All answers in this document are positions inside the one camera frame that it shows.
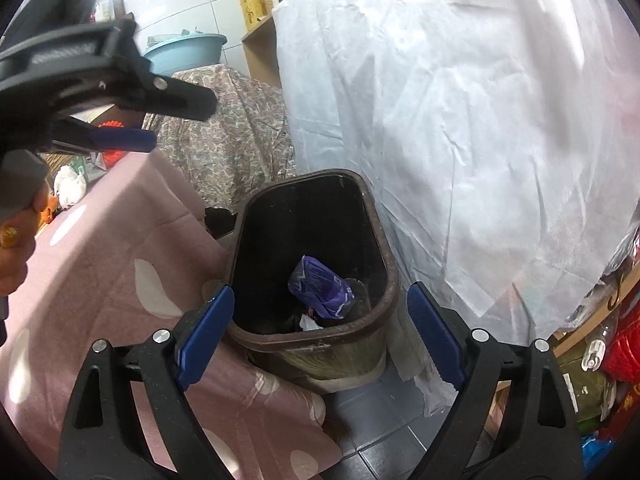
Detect red foam fruit net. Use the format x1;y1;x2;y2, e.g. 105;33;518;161
98;120;129;169

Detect paisley patterned cloth cover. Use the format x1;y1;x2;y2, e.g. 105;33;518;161
143;64;296;211

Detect pink polka dot tablecloth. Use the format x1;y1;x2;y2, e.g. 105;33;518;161
1;152;342;479

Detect person's left hand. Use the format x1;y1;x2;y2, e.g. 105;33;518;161
1;182;49;297

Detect light blue plastic basin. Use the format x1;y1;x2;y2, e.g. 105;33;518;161
143;34;228;76

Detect white sheet cover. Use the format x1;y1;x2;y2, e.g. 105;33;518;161
271;0;640;418

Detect purple snack bag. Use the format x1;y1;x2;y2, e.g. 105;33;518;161
288;256;356;321

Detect dark brown trash bin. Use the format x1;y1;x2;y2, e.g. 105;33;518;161
227;169;399;393

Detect red plastic bag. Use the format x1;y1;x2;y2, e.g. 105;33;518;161
598;306;639;441

